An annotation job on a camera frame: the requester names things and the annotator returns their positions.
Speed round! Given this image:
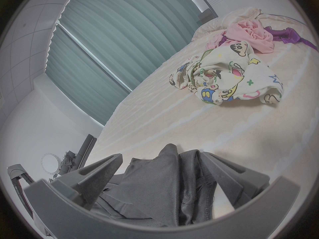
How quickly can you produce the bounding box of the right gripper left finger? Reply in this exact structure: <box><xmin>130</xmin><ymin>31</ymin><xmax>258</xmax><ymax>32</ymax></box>
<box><xmin>51</xmin><ymin>153</ymin><xmax>123</xmax><ymax>210</ymax></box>

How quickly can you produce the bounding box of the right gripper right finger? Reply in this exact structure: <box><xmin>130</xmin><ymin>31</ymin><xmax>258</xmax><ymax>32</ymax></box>
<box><xmin>200</xmin><ymin>152</ymin><xmax>270</xmax><ymax>208</ymax></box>

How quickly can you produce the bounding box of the black T-shirt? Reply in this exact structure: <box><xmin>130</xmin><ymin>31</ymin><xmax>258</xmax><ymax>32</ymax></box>
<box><xmin>91</xmin><ymin>143</ymin><xmax>217</xmax><ymax>227</ymax></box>

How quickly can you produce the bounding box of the bed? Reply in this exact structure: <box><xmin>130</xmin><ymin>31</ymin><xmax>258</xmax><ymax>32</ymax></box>
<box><xmin>85</xmin><ymin>0</ymin><xmax>319</xmax><ymax>220</ymax></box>

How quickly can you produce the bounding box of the dark grey cloth bundle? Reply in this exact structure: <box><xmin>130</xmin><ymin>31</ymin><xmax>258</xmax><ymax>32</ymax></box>
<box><xmin>61</xmin><ymin>151</ymin><xmax>76</xmax><ymax>167</ymax></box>

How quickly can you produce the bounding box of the round white mirror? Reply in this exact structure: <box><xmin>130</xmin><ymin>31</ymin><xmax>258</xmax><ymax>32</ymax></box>
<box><xmin>41</xmin><ymin>153</ymin><xmax>59</xmax><ymax>175</ymax></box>

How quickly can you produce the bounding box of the blue-green curtain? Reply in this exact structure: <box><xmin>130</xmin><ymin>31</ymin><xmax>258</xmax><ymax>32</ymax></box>
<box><xmin>58</xmin><ymin>0</ymin><xmax>207</xmax><ymax>91</ymax></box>
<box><xmin>45</xmin><ymin>25</ymin><xmax>131</xmax><ymax>126</ymax></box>

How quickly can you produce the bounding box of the white printed pyjama top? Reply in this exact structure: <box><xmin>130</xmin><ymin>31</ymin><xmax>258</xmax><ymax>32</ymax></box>
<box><xmin>169</xmin><ymin>41</ymin><xmax>284</xmax><ymax>105</ymax></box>

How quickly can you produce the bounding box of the pink garment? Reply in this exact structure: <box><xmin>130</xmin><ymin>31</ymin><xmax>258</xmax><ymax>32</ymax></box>
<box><xmin>206</xmin><ymin>20</ymin><xmax>274</xmax><ymax>54</ymax></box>

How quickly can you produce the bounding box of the purple garment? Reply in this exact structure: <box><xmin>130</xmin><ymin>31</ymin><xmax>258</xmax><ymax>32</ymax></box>
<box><xmin>219</xmin><ymin>26</ymin><xmax>318</xmax><ymax>50</ymax></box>

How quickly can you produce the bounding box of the cream pillow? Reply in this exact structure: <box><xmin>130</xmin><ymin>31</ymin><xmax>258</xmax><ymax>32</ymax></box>
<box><xmin>192</xmin><ymin>7</ymin><xmax>262</xmax><ymax>40</ymax></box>

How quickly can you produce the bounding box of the grey bedside table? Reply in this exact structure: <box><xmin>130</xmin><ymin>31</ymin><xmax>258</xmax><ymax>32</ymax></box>
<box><xmin>197</xmin><ymin>8</ymin><xmax>216</xmax><ymax>24</ymax></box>

